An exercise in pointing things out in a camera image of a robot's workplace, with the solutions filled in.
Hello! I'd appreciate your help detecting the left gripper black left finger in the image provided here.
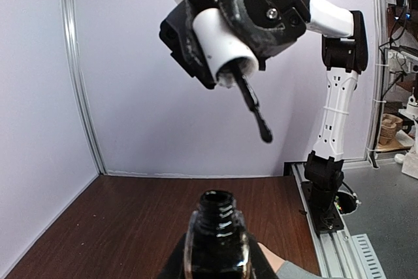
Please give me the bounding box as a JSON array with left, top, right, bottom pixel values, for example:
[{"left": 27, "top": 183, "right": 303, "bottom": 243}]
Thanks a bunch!
[{"left": 157, "top": 233, "right": 189, "bottom": 279}]

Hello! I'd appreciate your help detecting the white tissue box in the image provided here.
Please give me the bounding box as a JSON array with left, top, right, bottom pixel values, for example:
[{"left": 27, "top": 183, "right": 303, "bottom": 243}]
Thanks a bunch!
[{"left": 402, "top": 150, "right": 418, "bottom": 179}]

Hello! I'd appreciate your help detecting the grey sleeved forearm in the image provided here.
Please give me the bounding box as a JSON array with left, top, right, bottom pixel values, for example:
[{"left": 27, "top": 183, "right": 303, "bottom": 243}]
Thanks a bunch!
[{"left": 276, "top": 261, "right": 322, "bottom": 279}]

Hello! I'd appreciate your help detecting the white cap with black brush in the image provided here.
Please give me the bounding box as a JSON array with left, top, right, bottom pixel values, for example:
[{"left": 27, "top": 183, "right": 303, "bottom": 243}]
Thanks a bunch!
[{"left": 192, "top": 8, "right": 273, "bottom": 143}]

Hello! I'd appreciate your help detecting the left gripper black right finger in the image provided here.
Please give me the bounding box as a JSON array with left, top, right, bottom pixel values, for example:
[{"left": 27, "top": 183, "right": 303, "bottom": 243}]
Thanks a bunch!
[{"left": 246, "top": 233, "right": 277, "bottom": 279}]

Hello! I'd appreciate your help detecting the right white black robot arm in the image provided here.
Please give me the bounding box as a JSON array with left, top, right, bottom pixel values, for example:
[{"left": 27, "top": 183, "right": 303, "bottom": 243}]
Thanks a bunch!
[{"left": 159, "top": 0, "right": 368, "bottom": 233}]

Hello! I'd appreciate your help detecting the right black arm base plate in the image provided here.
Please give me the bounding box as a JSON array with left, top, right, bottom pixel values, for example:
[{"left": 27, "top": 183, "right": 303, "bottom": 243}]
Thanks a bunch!
[{"left": 301, "top": 181, "right": 345, "bottom": 236}]

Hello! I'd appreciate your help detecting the person's bare hand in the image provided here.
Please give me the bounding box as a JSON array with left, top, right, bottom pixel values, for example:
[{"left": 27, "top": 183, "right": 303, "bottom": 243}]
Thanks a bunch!
[{"left": 258, "top": 242, "right": 285, "bottom": 272}]

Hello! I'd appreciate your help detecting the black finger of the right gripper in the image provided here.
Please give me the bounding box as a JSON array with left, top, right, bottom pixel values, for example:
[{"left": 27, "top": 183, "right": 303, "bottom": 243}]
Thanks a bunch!
[{"left": 159, "top": 0, "right": 219, "bottom": 90}]

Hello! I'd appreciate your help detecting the white capped nail polish bottle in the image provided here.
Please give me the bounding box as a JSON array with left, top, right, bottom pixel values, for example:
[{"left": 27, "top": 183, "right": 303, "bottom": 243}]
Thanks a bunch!
[{"left": 183, "top": 190, "right": 251, "bottom": 278}]

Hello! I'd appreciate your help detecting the right round controller board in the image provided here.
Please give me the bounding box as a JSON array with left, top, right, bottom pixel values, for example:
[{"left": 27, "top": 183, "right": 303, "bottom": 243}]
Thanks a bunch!
[{"left": 334, "top": 191, "right": 361, "bottom": 215}]

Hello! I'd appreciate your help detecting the aluminium corner post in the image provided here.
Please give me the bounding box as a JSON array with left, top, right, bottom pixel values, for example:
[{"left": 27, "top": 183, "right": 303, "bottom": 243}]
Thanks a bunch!
[
  {"left": 366, "top": 0, "right": 388, "bottom": 169},
  {"left": 61, "top": 0, "right": 107, "bottom": 175}
]

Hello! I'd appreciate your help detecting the aluminium front frame rail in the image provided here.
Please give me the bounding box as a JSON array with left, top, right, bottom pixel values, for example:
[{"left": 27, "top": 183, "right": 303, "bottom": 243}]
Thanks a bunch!
[{"left": 283, "top": 157, "right": 418, "bottom": 279}]

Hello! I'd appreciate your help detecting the left aluminium corner post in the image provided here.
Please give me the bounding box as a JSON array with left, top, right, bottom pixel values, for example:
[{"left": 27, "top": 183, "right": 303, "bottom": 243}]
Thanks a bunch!
[{"left": 61, "top": 0, "right": 107, "bottom": 175}]

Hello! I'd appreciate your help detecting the right aluminium corner post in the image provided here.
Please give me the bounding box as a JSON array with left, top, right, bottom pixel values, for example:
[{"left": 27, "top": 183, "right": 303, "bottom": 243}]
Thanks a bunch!
[{"left": 366, "top": 0, "right": 388, "bottom": 169}]

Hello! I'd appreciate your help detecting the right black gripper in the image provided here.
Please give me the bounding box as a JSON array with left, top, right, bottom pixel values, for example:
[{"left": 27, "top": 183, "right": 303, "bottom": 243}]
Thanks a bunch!
[{"left": 217, "top": 0, "right": 310, "bottom": 70}]

